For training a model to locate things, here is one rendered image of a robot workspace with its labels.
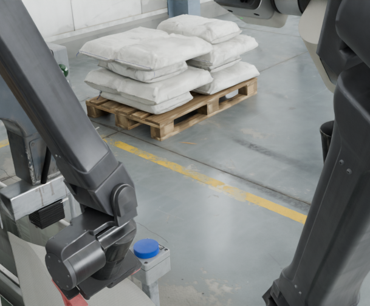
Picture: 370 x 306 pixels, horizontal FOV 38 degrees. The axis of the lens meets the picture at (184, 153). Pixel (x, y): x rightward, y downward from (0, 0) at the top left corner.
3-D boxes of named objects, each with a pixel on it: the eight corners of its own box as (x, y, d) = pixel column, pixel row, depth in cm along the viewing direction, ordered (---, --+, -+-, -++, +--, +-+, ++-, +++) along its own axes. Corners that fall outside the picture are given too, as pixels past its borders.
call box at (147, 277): (172, 269, 128) (170, 249, 125) (147, 286, 123) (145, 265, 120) (149, 256, 133) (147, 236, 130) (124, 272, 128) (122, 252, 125)
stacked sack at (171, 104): (195, 102, 406) (195, 87, 401) (154, 119, 378) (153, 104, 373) (137, 85, 448) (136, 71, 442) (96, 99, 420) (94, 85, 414)
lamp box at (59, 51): (72, 90, 109) (66, 46, 105) (54, 96, 106) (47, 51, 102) (51, 82, 113) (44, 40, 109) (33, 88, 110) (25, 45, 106)
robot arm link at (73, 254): (134, 180, 70) (92, 167, 76) (65, 221, 63) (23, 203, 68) (148, 255, 75) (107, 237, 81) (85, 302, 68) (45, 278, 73)
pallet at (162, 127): (257, 93, 458) (257, 77, 451) (161, 141, 378) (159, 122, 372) (185, 77, 507) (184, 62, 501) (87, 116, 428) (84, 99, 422)
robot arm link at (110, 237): (146, 226, 75) (119, 198, 76) (110, 251, 70) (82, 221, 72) (134, 252, 79) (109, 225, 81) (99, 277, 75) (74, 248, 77)
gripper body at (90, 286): (59, 270, 81) (67, 244, 75) (111, 238, 87) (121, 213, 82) (85, 303, 78) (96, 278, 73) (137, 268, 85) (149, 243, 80)
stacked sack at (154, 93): (216, 84, 408) (215, 66, 402) (156, 111, 365) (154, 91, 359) (175, 75, 434) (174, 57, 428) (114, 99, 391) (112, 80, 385)
